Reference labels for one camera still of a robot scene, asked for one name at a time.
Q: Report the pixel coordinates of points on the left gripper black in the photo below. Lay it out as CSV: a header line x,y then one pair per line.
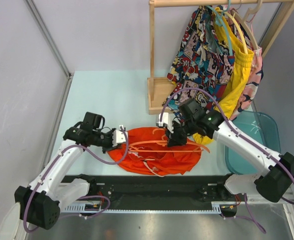
x,y
110,147

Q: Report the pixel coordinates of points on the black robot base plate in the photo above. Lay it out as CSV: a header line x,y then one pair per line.
x,y
160,193

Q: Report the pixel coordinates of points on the aluminium frame rail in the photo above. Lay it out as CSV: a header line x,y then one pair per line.
x,y
257,198

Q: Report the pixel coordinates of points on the wooden clothes rack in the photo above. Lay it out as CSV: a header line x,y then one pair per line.
x,y
159,87

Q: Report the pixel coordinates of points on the yellow plastic hanger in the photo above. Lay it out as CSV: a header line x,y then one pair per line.
x,y
239,30

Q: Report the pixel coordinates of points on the orange plastic hanger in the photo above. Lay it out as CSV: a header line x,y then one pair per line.
x,y
154,140

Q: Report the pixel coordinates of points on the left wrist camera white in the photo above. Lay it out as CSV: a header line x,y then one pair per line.
x,y
119,136

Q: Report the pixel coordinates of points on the teal plastic hanger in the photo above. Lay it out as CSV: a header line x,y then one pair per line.
x,y
220,22

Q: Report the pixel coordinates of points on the pink patterned shorts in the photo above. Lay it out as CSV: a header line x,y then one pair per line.
x,y
256,70

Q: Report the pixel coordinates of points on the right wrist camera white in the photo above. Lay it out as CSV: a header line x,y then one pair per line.
x,y
165,120

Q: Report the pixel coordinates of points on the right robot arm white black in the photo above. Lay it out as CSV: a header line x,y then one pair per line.
x,y
274,171

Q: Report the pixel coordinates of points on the aluminium corner post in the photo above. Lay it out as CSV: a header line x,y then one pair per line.
x,y
44,30

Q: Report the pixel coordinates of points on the beige plastic hanger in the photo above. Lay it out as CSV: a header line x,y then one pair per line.
x,y
246,28

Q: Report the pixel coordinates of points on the comic print shorts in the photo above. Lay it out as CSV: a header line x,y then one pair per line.
x,y
202,67

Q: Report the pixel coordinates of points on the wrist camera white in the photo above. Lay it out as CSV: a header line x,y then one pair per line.
x,y
119,136
165,120

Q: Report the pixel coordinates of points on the yellow shorts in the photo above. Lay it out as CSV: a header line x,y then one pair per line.
x,y
241,70

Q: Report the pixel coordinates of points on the orange shorts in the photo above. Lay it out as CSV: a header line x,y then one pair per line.
x,y
155,163

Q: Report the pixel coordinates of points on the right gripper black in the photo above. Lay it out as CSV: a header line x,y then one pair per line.
x,y
173,139

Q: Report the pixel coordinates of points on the white cable duct strip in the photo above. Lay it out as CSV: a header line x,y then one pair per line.
x,y
79,208

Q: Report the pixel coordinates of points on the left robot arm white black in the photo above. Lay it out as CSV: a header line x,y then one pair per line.
x,y
42,201

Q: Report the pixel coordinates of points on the teal plastic basket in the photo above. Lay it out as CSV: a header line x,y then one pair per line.
x,y
262,128

